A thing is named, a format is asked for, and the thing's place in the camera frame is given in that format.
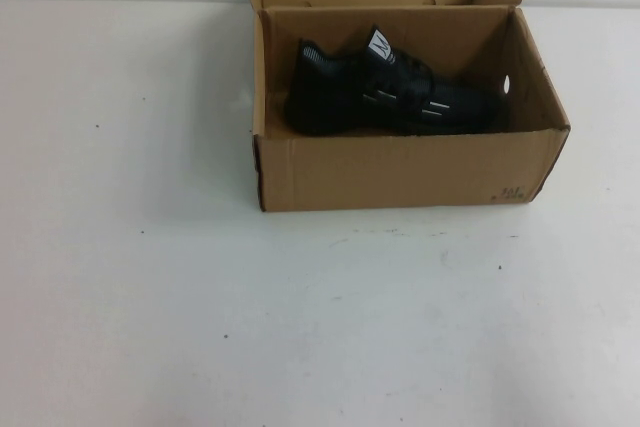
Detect brown cardboard shoe box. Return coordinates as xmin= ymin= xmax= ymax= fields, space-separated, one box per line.
xmin=244 ymin=0 xmax=573 ymax=213

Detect black mesh sneaker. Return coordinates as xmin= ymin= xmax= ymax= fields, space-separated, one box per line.
xmin=287 ymin=22 xmax=504 ymax=138

